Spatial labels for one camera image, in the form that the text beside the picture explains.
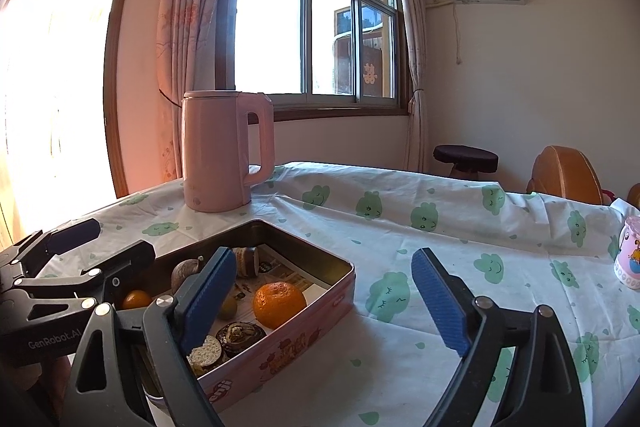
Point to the brown leather chair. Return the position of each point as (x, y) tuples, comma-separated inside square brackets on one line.
[(565, 177)]

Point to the white tissue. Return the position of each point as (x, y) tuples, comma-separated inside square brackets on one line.
[(625, 205)]

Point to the cloud print tablecloth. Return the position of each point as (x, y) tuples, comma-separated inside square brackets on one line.
[(450, 227)]

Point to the large brown taro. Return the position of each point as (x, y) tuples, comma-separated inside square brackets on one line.
[(185, 274)]

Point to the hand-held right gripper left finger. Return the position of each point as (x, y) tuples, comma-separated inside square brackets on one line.
[(210, 302)]

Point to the pink metal tin box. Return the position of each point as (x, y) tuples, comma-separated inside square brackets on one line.
[(280, 349)]

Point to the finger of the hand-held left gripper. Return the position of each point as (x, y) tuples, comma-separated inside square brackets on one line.
[(75, 231), (132, 257)]

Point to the dark round stool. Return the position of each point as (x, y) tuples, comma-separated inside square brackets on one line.
[(465, 155)]

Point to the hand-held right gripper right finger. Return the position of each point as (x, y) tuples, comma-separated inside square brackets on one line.
[(440, 302)]

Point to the large orange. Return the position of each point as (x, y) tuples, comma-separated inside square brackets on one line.
[(279, 304)]

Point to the small brown kiwi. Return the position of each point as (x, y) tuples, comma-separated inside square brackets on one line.
[(228, 308)]

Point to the pink electric kettle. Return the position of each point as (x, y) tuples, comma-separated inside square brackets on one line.
[(215, 157)]

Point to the wooden framed sliding window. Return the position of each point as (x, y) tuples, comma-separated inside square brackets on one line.
[(270, 32)]

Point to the wooden framed glass door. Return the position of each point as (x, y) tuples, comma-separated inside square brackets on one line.
[(50, 107)]

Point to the pink paper window sticker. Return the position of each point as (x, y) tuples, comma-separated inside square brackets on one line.
[(371, 74)]

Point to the wide pink floral curtain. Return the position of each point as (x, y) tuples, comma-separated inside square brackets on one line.
[(185, 32)]

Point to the pink cartoon cup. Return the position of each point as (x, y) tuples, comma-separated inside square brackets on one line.
[(630, 257)]

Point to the narrow tied pink curtain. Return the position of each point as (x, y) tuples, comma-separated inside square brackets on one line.
[(415, 82)]

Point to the printed paper leaflet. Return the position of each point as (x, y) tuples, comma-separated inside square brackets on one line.
[(285, 269)]

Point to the small orange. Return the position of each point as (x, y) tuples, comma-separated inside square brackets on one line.
[(136, 300)]

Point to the sugarcane piece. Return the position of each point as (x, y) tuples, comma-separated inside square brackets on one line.
[(247, 262), (205, 353)]

